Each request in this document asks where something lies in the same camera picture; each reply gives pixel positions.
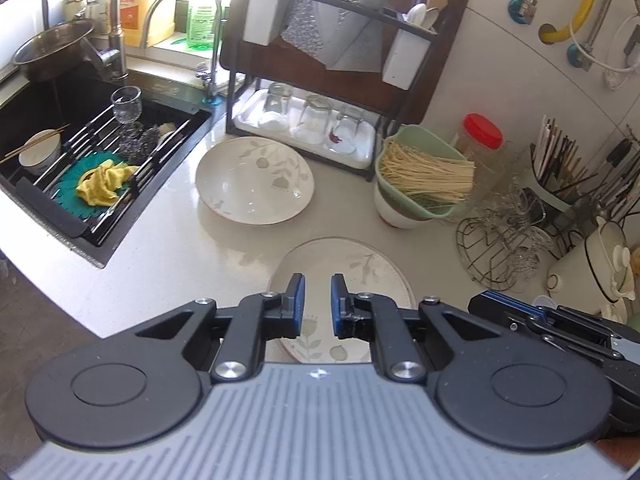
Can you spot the bundle of chopsticks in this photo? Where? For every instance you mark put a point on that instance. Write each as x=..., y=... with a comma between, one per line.
x=555, y=150

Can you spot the cluster of clear glass cups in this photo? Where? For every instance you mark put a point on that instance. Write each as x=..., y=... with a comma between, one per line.
x=505, y=210

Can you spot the white bowl with blue rim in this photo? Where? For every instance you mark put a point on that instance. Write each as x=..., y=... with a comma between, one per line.
x=42, y=157

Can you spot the leaf print plate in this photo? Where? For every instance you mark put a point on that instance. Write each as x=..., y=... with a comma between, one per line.
x=320, y=260
x=250, y=185

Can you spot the steel wool scrubber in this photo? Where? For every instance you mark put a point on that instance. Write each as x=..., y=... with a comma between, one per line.
x=140, y=145

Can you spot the steel basin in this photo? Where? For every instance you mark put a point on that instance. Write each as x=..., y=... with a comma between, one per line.
x=50, y=50

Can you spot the clear drinking glass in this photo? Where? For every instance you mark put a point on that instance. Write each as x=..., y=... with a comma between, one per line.
x=314, y=120
x=346, y=132
x=276, y=107

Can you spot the green chopstick holder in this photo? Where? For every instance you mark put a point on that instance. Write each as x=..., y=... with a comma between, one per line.
x=555, y=195

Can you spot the roll-up sink drain rack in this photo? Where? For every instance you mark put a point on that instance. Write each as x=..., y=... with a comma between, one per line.
x=100, y=135

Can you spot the bundle of dry noodles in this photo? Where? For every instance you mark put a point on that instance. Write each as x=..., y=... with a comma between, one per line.
x=425, y=172

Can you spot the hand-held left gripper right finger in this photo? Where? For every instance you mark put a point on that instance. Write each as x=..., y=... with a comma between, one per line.
x=339, y=305

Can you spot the grey textured mat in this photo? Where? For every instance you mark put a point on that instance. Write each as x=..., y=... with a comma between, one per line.
x=340, y=15

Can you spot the small white cap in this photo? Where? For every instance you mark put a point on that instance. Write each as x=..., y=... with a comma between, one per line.
x=544, y=301

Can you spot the white drip tray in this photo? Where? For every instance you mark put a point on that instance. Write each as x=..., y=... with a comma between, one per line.
x=250, y=122

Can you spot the glass jar with red lid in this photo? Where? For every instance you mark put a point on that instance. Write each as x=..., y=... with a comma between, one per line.
x=480, y=132

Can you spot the clear glass goblet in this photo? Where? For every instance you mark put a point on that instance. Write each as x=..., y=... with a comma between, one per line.
x=126, y=105

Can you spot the steel pull-out faucet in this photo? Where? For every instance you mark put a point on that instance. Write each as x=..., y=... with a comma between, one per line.
x=114, y=35

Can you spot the wooden chopstick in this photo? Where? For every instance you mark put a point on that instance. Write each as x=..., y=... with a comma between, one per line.
x=27, y=150
x=35, y=142

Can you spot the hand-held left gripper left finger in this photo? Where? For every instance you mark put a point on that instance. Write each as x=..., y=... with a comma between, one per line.
x=298, y=305

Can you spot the white pot with lid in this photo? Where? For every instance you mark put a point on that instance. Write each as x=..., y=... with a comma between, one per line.
x=575, y=270

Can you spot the white bowl with red base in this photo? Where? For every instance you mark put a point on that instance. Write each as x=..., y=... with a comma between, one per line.
x=395, y=212

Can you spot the white spoon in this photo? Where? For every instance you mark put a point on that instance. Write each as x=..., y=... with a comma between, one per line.
x=416, y=15

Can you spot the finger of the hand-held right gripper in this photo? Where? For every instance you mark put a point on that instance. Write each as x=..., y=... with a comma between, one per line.
x=520, y=305
x=500, y=317

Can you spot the black kitchen sink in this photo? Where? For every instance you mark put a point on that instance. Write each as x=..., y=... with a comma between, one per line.
x=75, y=95

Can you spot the thin curved steel faucet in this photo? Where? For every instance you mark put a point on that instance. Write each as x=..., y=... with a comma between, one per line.
x=212, y=60

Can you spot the row of hanging kitchen utensils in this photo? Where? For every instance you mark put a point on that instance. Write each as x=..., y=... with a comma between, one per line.
x=620, y=170

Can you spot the yellow box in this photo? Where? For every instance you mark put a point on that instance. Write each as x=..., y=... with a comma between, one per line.
x=140, y=5

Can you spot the green detergent bottle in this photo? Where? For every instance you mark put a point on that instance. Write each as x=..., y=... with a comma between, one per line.
x=202, y=20

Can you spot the green plastic basket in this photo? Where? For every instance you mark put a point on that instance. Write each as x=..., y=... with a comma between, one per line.
x=425, y=135

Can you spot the black metal dish rack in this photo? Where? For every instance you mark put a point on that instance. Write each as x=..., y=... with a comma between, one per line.
x=235, y=110

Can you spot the teal silicone mat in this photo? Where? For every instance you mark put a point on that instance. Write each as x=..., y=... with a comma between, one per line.
x=67, y=187

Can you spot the yellow dish cloth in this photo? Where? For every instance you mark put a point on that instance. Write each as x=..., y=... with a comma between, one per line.
x=102, y=182

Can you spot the white cutlery holder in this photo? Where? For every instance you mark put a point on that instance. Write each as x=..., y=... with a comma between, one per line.
x=265, y=15
x=405, y=62

